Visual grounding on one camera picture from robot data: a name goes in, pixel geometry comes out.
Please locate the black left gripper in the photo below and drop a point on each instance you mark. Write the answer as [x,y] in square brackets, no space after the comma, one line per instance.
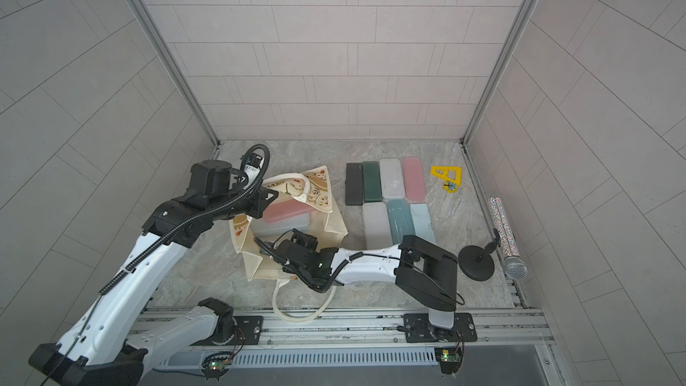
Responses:
[262,201]

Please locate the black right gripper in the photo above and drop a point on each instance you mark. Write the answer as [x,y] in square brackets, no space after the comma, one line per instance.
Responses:
[289,267]

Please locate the salmon red pencil case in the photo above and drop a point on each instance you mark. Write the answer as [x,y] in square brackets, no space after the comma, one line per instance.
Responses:
[281,211]

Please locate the translucent white pencil case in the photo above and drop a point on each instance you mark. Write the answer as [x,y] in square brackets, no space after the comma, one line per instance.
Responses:
[377,233]

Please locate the dark green pencil case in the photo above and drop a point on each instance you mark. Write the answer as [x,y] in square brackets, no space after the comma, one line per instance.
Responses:
[372,182]

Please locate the black pencil case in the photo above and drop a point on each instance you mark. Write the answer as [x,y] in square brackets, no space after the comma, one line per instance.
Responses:
[354,184]

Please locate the light teal pencil case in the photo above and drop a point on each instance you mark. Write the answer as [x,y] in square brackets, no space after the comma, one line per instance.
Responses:
[400,220]

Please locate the white grey pencil case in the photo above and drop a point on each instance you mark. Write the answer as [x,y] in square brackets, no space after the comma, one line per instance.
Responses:
[393,186]

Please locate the pale blue pencil case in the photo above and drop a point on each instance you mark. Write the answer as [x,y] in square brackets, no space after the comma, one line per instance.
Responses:
[422,222]

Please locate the pink pencil case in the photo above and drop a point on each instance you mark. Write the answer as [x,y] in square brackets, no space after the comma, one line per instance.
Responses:
[413,176]

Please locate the light blue grey pencil case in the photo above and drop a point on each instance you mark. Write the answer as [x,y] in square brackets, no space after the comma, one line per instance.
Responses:
[264,230]

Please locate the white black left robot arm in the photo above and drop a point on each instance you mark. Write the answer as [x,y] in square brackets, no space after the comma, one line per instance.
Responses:
[98,350]

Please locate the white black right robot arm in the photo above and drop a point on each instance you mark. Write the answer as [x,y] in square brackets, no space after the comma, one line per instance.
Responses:
[421,269]

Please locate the left circuit board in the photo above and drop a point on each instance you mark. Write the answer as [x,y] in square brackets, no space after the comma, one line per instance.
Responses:
[214,366]

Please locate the circuit board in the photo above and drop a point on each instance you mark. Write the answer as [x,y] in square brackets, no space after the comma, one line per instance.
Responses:
[214,366]
[450,360]

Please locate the yellow triangular wooden toy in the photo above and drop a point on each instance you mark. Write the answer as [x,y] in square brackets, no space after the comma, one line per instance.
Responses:
[451,176]

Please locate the black microphone stand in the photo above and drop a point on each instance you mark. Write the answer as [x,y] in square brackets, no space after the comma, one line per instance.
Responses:
[476,262]

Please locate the right circuit board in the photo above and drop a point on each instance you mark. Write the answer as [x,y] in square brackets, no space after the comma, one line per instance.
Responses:
[450,360]

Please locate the glittery silver microphone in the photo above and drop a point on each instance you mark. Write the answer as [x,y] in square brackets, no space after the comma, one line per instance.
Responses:
[513,265]

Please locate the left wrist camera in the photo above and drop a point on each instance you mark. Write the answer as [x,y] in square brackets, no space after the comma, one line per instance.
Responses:
[252,162]

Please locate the aluminium mounting rail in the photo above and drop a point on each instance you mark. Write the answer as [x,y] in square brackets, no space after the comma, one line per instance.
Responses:
[359,328]

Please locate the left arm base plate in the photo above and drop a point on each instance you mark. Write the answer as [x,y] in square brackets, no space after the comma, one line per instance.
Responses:
[246,330]

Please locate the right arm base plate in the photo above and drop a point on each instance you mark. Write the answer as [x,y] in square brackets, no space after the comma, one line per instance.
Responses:
[418,329]

